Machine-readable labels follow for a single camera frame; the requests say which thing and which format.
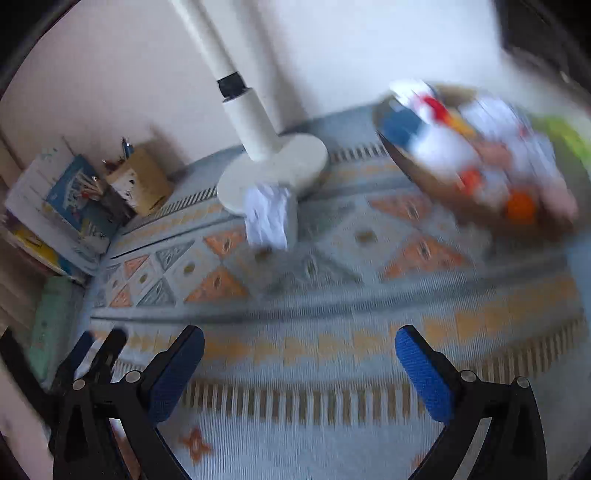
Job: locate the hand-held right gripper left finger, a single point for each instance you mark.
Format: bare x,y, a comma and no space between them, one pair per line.
175,369

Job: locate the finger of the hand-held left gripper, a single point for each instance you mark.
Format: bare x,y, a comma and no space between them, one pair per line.
81,348
111,350

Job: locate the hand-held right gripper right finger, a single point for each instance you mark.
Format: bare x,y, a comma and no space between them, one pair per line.
422,374

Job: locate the brown woven basket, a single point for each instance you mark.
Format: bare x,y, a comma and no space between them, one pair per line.
429,182

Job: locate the red orange cloth pouch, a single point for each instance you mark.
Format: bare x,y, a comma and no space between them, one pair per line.
471,179

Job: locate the blue and white plush toy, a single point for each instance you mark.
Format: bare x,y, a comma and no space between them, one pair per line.
438,143

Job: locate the pale green box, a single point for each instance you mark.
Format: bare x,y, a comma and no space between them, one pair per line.
55,314

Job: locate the yellow book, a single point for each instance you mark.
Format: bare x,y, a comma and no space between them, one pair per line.
32,244

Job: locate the black mesh pencil holder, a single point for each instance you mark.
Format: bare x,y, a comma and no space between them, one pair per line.
115,203

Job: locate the patterned blue mat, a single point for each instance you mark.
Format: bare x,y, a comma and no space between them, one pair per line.
300,461

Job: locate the bunch of pencils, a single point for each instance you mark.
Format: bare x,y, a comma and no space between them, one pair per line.
92,187

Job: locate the white workbooks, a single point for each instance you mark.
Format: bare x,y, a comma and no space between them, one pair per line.
27,194

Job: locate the blue picture book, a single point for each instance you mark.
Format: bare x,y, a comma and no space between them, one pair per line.
74,184

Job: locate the brown paper pen holder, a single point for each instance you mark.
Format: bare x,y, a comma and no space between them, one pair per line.
143,180

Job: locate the crumpled blue-grey paper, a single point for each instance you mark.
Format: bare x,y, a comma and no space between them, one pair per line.
268,217

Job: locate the bunch of pens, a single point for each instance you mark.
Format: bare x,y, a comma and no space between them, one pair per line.
125,150

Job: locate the white desk lamp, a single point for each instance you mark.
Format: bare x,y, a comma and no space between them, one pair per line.
249,124

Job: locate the lime green object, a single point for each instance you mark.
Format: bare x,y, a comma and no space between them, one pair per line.
570,136

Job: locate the dark framed panel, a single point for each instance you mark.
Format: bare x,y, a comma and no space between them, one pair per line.
545,27

